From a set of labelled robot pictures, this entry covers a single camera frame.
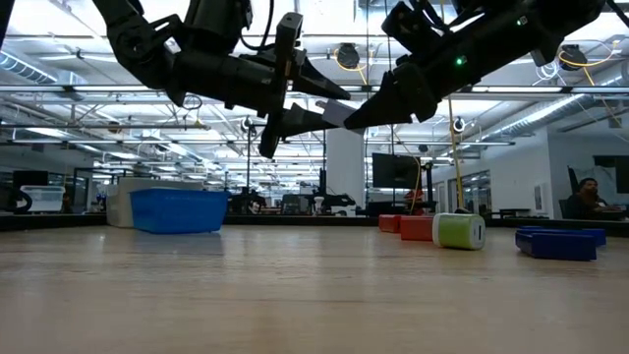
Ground yellow hanging cable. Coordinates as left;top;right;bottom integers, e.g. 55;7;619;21
445;95;467;213

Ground blue plastic mesh basket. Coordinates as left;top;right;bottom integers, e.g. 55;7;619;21
129;188;231;235

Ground green and white canister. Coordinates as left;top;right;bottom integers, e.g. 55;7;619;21
431;212;486;252

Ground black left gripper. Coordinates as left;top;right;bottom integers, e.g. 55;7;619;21
165;11;352;160

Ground red usb charger block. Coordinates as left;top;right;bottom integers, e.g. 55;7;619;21
400;215;436;242
377;214;404;234

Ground clear plastic storage box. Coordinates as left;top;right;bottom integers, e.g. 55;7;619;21
19;185;67;213

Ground grey plastic handled bin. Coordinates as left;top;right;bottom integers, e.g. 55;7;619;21
105;177;205;229

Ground black curved hose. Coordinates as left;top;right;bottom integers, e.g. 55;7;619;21
0;182;39;215

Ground black monitor on stand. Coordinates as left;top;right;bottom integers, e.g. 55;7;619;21
372;152;422;191

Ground black background robot station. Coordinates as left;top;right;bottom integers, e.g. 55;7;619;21
230;122;358;218

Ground black ceiling cable reel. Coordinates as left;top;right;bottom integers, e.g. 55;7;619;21
335;42;363;71
558;43;590;73

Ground black aluminium table frame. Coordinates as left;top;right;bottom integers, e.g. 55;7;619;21
0;210;629;239

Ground person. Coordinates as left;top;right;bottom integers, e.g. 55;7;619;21
562;177;628;220

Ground light blue charger block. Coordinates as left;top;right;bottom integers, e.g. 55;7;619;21
321;97;365;131

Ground dark blue digital clock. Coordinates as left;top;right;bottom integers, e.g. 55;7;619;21
514;230;598;263

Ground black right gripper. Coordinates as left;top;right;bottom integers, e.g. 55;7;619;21
343;0;503;131

